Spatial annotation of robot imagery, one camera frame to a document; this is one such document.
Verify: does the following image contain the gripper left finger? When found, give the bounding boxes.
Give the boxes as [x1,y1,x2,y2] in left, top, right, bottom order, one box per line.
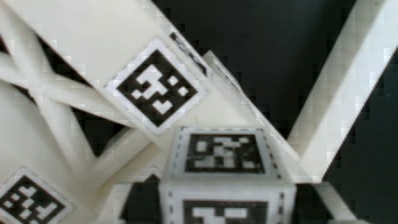
[92,183,134,224]

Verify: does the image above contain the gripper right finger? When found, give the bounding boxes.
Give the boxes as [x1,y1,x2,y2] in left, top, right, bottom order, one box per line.
[314,182,372,224]

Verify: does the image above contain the white tagged cube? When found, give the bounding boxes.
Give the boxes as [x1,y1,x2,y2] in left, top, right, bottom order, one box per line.
[161,127,298,224]

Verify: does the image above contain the white chair back frame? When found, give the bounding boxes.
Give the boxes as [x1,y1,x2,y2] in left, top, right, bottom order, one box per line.
[0,0,301,224]

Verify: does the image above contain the white U-shaped fence frame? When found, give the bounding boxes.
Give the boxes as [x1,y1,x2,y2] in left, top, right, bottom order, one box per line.
[289,0,398,183]

